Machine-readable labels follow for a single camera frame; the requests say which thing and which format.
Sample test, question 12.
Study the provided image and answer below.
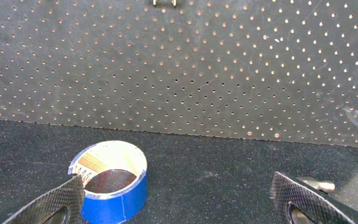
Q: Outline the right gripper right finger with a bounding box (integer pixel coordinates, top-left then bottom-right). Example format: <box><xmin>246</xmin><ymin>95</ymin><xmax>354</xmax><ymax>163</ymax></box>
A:
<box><xmin>270</xmin><ymin>171</ymin><xmax>358</xmax><ymax>224</ymax></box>

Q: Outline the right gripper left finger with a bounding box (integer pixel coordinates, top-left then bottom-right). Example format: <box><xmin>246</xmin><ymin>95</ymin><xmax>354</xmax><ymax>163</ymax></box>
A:
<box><xmin>1</xmin><ymin>174</ymin><xmax>86</xmax><ymax>224</ymax></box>

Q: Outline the roll of blue tape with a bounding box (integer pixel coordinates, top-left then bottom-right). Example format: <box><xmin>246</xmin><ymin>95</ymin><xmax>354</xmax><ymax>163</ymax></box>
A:
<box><xmin>68</xmin><ymin>140</ymin><xmax>149</xmax><ymax>224</ymax></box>

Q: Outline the black pegboard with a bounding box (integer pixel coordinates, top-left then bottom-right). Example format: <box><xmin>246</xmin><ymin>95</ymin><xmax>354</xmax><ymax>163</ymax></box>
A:
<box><xmin>0</xmin><ymin>0</ymin><xmax>358</xmax><ymax>149</ymax></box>

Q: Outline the metal hook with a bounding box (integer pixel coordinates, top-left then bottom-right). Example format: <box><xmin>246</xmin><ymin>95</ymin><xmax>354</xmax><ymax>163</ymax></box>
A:
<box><xmin>152</xmin><ymin>0</ymin><xmax>178</xmax><ymax>7</ymax></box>

